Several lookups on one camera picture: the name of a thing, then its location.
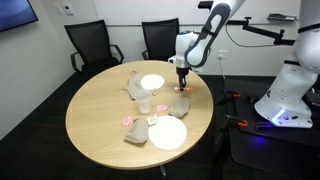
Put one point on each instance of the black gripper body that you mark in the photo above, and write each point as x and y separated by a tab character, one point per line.
183	71

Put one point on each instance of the orange and white marker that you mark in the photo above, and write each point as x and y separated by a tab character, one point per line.
189	89

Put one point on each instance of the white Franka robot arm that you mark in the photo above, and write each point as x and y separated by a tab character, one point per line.
286	93

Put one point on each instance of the clear plastic cup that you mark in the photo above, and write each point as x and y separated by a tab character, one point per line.
144	103

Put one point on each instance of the whiteboard marker tray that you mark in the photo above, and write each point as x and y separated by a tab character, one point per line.
282	17

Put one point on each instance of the tan sugar packet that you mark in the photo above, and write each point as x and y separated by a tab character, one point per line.
156	91

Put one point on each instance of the white paper plate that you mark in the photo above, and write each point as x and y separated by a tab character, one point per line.
167	132
152	81

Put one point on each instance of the black mesh office chair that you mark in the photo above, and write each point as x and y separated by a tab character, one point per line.
90	43
160	38

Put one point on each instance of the white power outlet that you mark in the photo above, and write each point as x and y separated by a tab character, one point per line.
223	54

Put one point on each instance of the yellow sweetener packet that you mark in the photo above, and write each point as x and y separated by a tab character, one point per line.
152	120

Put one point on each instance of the metal table leg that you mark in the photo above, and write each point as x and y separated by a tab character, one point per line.
162	170

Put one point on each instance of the black stereo camera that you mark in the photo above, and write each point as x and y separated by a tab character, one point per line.
204	4

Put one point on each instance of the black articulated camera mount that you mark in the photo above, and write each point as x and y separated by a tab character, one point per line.
263	31

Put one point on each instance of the white wall thermostat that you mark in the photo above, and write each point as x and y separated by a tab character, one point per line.
68	8

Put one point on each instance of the white light switch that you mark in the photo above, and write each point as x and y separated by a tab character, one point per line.
57	8

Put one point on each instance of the wall mounted tv screen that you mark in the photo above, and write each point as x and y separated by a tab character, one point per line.
15	11

